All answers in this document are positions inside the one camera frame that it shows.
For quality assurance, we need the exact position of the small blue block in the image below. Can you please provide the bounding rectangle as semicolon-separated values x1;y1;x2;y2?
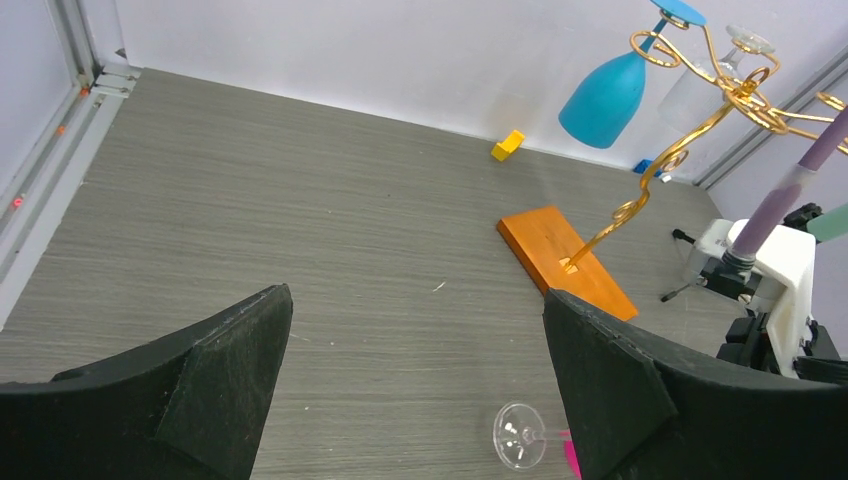
632;159;664;178

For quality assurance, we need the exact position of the blue wine glass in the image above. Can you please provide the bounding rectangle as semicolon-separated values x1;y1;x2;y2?
558;0;707;149

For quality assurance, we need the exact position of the clear flute glass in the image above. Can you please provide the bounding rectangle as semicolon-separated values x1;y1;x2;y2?
492;402;571;472

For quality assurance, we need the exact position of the pink wine glass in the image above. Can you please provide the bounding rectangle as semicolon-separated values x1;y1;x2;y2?
561;430;582;479

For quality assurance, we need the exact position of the green microphone on tripod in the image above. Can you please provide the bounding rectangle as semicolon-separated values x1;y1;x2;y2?
659;201;848;305

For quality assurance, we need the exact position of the gold wire glass rack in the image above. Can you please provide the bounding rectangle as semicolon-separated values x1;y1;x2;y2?
496;11;848;323

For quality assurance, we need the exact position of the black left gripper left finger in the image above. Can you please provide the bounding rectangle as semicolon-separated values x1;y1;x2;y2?
1;284;293;479

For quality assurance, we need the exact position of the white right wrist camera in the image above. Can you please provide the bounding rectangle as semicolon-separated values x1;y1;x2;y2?
682;219;816;379

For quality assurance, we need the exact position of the yellow block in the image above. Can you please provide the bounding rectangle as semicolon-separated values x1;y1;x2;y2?
490;130;525;162

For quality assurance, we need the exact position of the clear wine glass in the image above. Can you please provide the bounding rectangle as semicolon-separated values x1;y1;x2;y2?
658;24;775;133

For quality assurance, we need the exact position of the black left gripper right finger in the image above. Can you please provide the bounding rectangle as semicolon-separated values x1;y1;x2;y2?
543;289;847;479

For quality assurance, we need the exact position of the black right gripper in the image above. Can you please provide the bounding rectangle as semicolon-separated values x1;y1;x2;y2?
716;314;847;385

